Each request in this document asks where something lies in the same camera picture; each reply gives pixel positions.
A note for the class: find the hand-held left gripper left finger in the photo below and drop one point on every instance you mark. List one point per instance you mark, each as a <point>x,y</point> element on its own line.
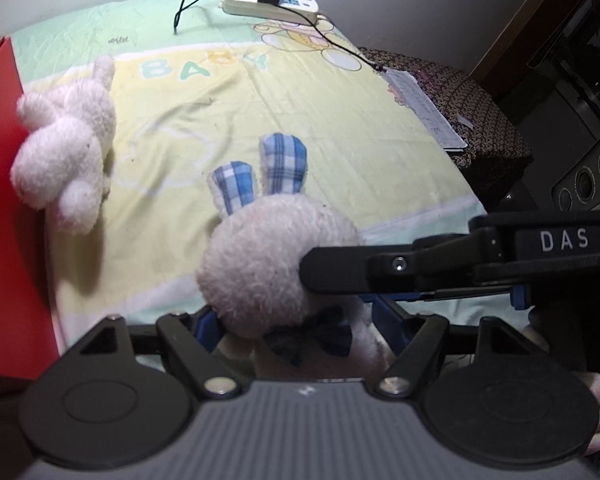
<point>206,327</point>

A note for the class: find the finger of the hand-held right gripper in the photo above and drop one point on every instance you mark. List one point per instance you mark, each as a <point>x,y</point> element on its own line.
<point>520,297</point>
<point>340,270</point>

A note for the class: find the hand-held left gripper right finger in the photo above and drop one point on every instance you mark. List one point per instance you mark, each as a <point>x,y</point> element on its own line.
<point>387,317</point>

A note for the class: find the white rabbit plush plaid ears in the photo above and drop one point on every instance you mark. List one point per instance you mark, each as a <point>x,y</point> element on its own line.
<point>260,260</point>

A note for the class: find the small white rabbit plush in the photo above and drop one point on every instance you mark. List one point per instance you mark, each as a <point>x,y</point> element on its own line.
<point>65,150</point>

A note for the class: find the red cardboard box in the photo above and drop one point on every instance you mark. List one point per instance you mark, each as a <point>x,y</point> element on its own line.
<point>5,210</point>

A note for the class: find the printed baby blanket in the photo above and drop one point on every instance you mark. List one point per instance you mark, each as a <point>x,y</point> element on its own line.
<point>330,125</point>

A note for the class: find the white paper sheets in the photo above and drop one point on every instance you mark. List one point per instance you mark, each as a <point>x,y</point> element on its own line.
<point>425,105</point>

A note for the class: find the brown patterned stool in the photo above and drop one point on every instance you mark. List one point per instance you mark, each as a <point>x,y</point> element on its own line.
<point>480,110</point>

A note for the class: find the dark wooden furniture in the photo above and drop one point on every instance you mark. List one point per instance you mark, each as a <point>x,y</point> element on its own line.
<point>530,35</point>

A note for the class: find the white power strip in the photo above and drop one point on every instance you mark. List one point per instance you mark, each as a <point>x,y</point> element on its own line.
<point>240,2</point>

